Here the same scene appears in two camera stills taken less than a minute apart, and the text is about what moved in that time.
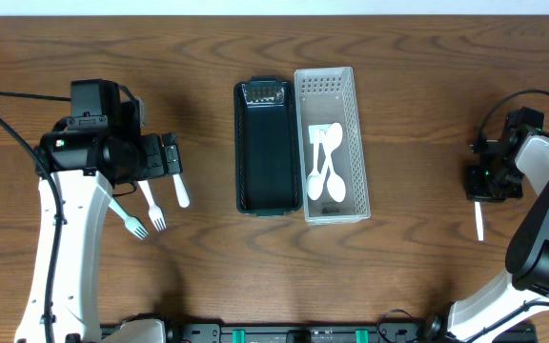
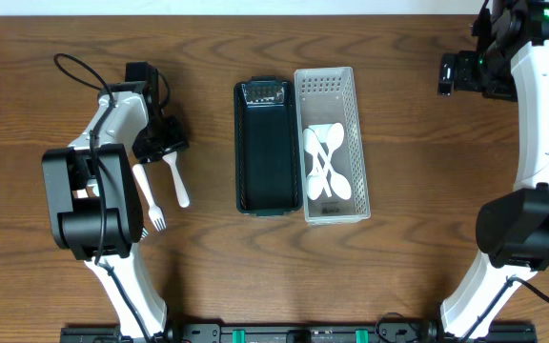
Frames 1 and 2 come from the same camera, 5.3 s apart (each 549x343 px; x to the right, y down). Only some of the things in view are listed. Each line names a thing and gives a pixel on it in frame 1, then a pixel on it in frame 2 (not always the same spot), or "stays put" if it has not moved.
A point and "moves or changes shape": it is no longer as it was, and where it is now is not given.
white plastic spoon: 479,220 moves or changes shape
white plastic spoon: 334,138 stays put
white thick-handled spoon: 183,198 stays put
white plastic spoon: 315,181 stays put
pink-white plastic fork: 154,212 stays put
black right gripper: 482,186 to 458,71
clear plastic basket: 325,96 stays put
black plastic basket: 268,146 stays put
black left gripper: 171,154 to 161,144
